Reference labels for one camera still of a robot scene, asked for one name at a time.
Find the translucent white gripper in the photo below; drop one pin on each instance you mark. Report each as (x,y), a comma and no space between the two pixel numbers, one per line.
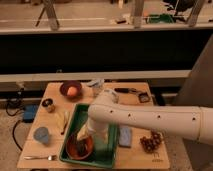
(84,133)

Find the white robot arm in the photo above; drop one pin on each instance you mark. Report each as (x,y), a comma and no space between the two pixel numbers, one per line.
(189,122)

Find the green plastic tray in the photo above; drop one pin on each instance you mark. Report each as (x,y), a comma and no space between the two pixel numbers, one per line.
(103,154)

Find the orange bowl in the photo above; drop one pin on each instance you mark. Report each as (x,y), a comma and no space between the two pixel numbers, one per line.
(72,150)

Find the banana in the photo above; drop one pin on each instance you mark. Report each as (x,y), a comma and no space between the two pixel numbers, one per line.
(62,119)

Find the silver fork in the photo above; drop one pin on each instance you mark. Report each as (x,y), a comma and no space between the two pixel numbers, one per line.
(49,158)

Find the blue cup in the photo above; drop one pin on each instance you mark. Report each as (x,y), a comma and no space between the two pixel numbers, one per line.
(41,135)

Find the blue sponge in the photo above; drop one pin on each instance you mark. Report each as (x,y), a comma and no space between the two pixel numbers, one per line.
(125,136)

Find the peach fruit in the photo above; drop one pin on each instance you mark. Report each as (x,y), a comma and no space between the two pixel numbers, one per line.
(72,92)

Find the small dark-topped jar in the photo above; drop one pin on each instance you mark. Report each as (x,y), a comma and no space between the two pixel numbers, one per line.
(48,105)

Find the purple bowl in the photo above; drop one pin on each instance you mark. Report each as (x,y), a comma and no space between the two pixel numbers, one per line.
(67,84)

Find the blue box on floor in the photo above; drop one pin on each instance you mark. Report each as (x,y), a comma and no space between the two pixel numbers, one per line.
(30,113)

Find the bunch of dark grapes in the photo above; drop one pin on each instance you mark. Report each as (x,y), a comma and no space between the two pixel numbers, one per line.
(150,145)

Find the small dark square object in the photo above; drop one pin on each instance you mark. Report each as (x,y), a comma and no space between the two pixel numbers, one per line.
(144,97)

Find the green object in background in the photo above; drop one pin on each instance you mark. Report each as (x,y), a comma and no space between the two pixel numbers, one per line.
(160,18)

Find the black handled tool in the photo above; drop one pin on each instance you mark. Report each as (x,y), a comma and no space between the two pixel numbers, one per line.
(127,90)

